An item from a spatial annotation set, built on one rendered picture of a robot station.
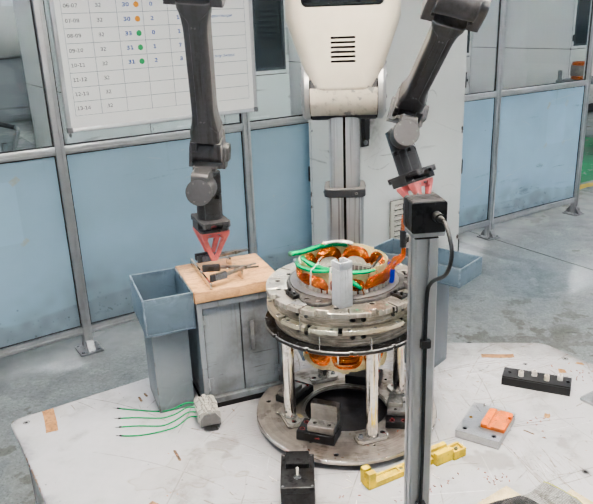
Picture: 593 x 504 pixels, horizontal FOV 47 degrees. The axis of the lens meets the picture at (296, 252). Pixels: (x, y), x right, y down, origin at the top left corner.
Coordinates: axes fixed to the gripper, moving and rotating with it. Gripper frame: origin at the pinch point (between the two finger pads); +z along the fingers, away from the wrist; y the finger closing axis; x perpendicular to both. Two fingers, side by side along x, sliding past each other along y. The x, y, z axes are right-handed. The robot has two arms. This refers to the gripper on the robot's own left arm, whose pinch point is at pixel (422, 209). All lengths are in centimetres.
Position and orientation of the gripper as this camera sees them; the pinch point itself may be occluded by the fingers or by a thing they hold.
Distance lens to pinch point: 159.7
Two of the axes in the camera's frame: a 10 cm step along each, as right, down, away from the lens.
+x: 7.6, -2.7, 5.9
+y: 5.6, -1.6, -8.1
